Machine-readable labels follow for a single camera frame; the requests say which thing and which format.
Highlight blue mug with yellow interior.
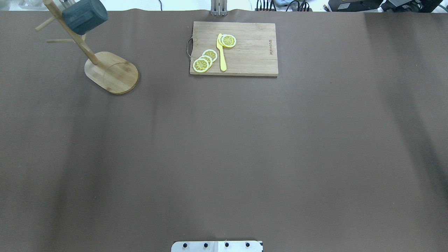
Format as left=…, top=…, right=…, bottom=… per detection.
left=62, top=0, right=109, bottom=35

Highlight bamboo cup rack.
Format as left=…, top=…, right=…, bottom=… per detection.
left=35, top=0, right=139, bottom=95

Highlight lemon slice front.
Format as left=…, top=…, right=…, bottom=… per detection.
left=192, top=58, right=210, bottom=73

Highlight lemon slice middle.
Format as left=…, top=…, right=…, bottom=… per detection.
left=200, top=55, right=213, bottom=66

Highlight lemon slice back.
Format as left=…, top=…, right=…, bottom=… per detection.
left=203, top=49, right=218, bottom=62

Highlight wooden cutting board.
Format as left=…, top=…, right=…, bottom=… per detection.
left=189, top=21, right=279, bottom=77

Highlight lemon slice by knife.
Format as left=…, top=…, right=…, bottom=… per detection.
left=218, top=34, right=237, bottom=48

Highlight metal bracket table edge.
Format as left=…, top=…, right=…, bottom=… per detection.
left=211, top=0, right=228, bottom=16

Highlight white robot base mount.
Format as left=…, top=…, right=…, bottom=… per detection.
left=171, top=240, right=264, bottom=252

